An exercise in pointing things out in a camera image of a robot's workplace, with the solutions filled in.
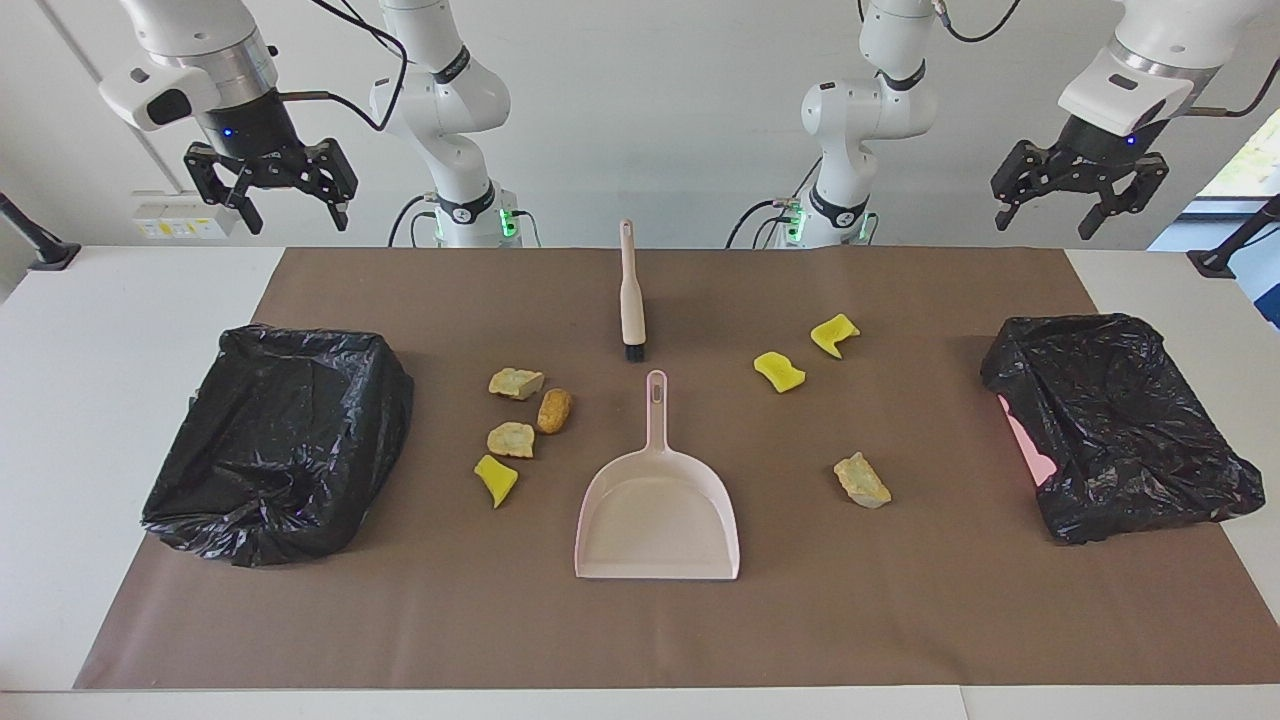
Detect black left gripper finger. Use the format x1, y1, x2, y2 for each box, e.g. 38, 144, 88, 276
992, 140, 1061, 231
1078, 155, 1169, 241

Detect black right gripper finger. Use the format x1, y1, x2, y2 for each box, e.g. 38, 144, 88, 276
185, 143, 264, 237
305, 138, 359, 233

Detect yellow sponge piece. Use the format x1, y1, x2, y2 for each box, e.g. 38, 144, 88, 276
809, 313, 861, 360
753, 351, 807, 394
473, 454, 520, 510

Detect beige sponge chunk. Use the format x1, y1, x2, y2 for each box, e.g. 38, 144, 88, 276
486, 421, 537, 460
488, 367, 547, 402
834, 452, 893, 510

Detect beige brush black bristles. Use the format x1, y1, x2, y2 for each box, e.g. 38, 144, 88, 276
618, 219, 648, 363

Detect pink plastic dustpan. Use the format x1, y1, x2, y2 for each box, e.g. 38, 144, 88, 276
574, 370, 742, 581

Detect black plastic trash bag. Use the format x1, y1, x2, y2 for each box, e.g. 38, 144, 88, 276
140, 322, 415, 569
980, 313, 1267, 546

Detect pink trash bin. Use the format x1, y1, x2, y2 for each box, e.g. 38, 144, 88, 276
997, 393, 1057, 491

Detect black clamp stand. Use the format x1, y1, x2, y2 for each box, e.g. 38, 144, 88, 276
1187, 193, 1280, 279
0, 192, 82, 273

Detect bright glass window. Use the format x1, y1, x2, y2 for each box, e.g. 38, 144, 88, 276
1148, 105, 1280, 331

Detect brown paper table mat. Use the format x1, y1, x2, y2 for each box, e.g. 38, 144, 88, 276
73, 247, 1280, 691

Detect white wall socket box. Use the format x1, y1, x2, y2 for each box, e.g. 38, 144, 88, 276
132, 190, 239, 241

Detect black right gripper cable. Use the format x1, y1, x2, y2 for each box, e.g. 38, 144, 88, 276
278, 0, 411, 133

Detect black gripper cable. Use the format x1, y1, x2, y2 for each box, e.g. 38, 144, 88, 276
930, 0, 1280, 121
278, 0, 411, 133

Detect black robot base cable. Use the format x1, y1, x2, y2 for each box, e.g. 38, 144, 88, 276
388, 195, 441, 248
725, 155, 826, 249

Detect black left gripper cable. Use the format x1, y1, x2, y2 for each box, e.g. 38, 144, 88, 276
930, 0, 1280, 121

